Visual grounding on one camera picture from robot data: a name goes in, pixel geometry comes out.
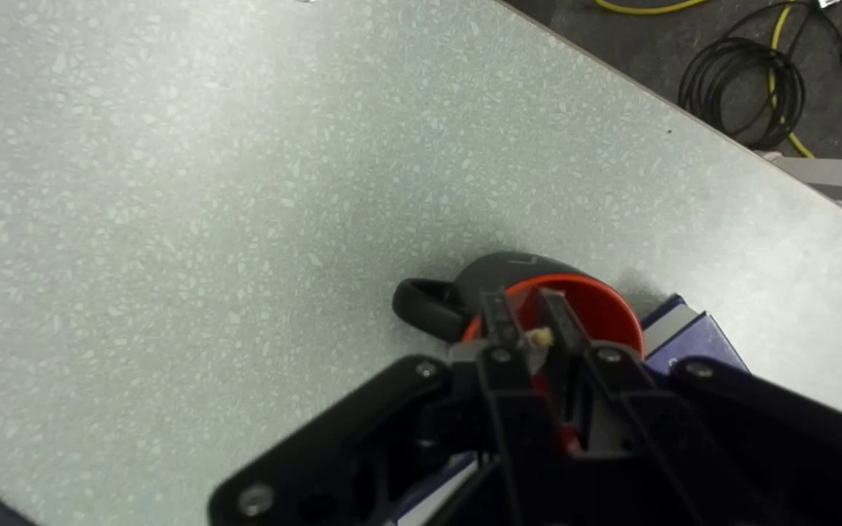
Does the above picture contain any blue and white box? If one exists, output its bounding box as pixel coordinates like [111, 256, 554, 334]
[390, 294, 751, 526]

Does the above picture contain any grey metal frame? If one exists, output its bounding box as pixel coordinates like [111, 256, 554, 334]
[757, 150, 842, 235]

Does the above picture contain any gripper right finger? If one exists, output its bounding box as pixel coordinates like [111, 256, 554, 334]
[540, 289, 842, 526]

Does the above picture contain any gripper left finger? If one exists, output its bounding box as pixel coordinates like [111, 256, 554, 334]
[208, 291, 561, 526]

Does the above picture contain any yellow cable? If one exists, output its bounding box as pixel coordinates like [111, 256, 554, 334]
[595, 0, 710, 16]
[767, 4, 842, 163]

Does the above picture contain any coil of black cable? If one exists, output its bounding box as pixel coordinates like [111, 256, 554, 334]
[677, 0, 842, 150]

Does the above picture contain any black mug with red inside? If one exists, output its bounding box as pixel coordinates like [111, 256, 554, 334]
[392, 252, 645, 450]

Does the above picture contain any pen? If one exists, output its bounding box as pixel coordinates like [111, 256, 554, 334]
[522, 327, 558, 377]

